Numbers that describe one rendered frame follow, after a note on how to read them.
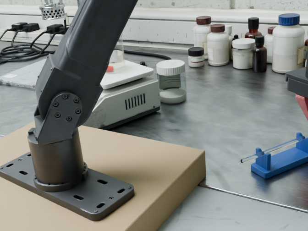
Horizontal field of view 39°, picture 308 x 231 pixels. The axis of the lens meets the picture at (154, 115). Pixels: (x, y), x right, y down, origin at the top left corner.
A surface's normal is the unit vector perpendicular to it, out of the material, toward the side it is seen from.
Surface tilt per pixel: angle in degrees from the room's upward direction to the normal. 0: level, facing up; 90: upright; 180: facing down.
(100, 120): 90
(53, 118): 90
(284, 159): 0
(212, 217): 0
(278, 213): 0
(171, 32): 90
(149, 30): 90
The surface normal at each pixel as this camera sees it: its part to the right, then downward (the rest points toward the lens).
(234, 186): -0.08, -0.91
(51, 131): 0.29, 0.36
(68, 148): 0.70, 0.22
